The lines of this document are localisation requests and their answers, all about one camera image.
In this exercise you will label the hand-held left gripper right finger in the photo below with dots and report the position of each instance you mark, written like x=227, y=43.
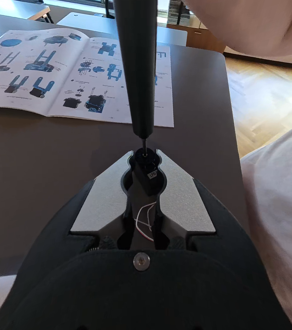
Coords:
x=184, y=206

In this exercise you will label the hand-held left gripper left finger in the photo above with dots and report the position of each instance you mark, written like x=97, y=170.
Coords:
x=99, y=206

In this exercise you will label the black servo motor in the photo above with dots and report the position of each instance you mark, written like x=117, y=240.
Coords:
x=148, y=180

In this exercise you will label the black precision screwdriver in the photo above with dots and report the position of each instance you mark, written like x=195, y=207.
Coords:
x=138, y=77

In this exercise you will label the pale desk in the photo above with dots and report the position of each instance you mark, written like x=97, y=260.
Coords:
x=89, y=22

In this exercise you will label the person in white shirt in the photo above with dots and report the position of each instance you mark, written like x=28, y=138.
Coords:
x=277, y=206

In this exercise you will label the printed instruction sheet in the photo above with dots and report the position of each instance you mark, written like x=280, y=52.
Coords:
x=63, y=51

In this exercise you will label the wooden cabinet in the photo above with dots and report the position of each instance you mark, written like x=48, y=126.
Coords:
x=205, y=38

